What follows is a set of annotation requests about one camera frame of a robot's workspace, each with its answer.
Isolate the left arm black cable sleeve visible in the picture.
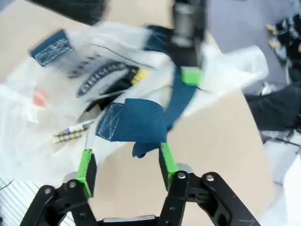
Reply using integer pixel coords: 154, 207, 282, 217
29, 0, 107, 26

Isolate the black fabric bag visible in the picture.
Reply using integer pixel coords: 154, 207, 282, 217
246, 81, 301, 142

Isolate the yellow black utility knife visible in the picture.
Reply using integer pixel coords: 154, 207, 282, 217
128, 67, 148, 87

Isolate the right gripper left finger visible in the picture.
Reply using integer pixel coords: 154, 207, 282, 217
20, 148, 98, 226

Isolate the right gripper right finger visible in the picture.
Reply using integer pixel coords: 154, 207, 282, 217
158, 142, 262, 226

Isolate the white lined flat object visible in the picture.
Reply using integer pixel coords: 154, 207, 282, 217
0, 176, 74, 226

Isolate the translucent white navy-handled shopping bag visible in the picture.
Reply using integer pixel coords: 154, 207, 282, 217
0, 20, 270, 186

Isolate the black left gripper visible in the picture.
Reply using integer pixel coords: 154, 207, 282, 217
171, 0, 207, 86

